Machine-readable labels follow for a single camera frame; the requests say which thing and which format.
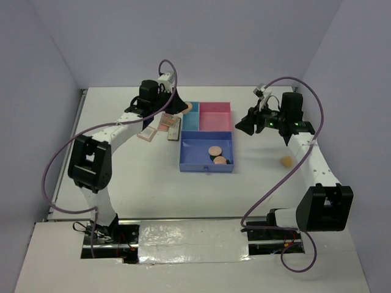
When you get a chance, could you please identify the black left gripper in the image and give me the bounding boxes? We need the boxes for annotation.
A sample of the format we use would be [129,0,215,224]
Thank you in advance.
[151,87,188,115]

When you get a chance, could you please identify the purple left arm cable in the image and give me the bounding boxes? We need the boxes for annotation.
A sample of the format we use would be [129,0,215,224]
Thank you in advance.
[41,59,178,260]

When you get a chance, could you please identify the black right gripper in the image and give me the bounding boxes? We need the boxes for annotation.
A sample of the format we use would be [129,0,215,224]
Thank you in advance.
[235,99,287,136]

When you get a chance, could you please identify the pink blush palette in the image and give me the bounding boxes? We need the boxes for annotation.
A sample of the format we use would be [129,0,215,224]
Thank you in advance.
[158,122,169,132]

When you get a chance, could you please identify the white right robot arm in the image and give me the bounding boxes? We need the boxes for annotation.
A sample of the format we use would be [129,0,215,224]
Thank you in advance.
[235,92,354,239]

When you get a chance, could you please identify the silver tape covered panel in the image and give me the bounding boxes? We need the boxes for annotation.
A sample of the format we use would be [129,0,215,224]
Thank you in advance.
[138,220,250,264]

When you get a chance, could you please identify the three-colour compartment organizer tray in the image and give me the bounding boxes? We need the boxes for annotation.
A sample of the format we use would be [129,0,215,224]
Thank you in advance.
[179,101,235,173]

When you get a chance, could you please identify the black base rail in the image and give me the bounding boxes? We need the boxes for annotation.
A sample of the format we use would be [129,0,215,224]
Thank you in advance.
[73,220,305,265]

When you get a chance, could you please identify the yellow teardrop makeup sponge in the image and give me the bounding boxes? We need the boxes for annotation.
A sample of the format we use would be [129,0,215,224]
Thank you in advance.
[280,156,293,168]

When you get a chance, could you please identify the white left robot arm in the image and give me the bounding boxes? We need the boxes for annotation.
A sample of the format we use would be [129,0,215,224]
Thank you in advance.
[68,80,192,244]

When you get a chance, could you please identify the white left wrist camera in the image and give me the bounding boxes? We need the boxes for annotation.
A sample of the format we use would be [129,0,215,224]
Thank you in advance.
[157,71,176,93]

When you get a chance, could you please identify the pink round powder puff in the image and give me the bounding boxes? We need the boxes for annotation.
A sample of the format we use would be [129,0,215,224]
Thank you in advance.
[208,146,222,156]

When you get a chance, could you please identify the patterned eyeshadow palette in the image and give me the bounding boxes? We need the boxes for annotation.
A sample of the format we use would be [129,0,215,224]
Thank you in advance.
[161,113,179,127]

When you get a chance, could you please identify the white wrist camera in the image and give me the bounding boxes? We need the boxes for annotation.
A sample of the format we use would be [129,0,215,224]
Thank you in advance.
[253,84,272,111]
[157,71,176,93]

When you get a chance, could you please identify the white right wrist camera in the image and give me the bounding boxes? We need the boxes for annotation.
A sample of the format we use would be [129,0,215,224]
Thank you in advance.
[253,84,272,111]

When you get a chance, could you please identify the orange square blush palette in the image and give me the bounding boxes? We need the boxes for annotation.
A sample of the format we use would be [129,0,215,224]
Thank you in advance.
[137,126,157,142]

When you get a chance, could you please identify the aluminium table edge rail left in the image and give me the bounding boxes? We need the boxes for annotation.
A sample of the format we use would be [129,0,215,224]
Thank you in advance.
[40,89,89,215]

